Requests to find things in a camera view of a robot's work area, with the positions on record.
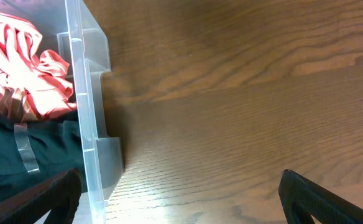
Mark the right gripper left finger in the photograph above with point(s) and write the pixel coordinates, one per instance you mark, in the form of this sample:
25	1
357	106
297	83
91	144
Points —
57	198

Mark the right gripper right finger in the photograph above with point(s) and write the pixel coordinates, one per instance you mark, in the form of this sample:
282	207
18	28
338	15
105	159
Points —
304	201

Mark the dark navy cloth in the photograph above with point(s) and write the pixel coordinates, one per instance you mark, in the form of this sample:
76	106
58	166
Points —
56	144

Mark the pink printed t-shirt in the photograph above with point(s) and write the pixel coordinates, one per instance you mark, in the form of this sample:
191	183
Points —
32	87

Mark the clear plastic storage bin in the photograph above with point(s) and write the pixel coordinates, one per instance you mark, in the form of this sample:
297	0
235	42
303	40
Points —
69	28

